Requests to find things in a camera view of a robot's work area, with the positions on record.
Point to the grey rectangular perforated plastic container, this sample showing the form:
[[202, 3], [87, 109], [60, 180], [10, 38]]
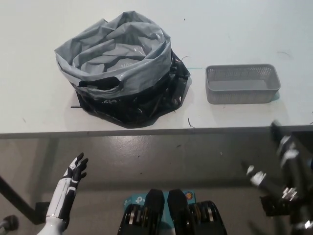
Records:
[[242, 84]]

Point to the black metal table leg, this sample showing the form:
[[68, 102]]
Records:
[[17, 195]]

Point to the dark right robot hand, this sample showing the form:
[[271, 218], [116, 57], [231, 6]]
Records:
[[288, 176]]

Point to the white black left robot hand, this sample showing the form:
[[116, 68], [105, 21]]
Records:
[[62, 195]]

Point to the short black tape strip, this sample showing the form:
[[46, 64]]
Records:
[[75, 107]]

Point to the grey and black plastic bag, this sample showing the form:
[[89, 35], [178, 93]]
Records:
[[117, 49]]

